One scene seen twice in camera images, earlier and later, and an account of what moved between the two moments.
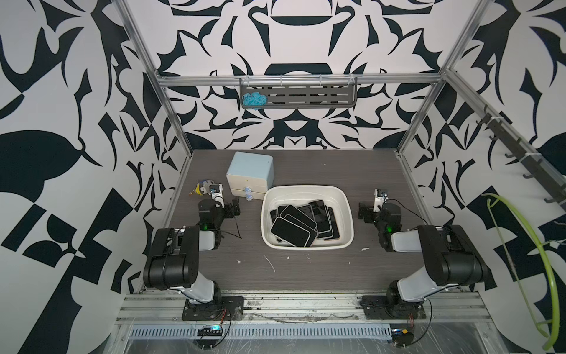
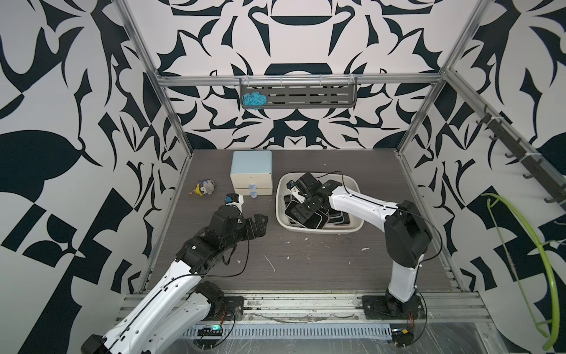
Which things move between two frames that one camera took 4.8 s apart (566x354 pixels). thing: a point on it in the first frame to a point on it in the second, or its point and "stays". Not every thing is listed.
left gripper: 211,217 to 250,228
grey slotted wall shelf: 304,92 stays
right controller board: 402,338 stays
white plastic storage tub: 304,217 to 350,183
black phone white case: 290,232 to 318,222
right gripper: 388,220 to 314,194
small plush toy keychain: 202,187 stays
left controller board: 214,330 stays
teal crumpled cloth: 255,99 stays
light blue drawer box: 253,170 stays
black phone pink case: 321,216 to 338,218
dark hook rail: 549,180 stays
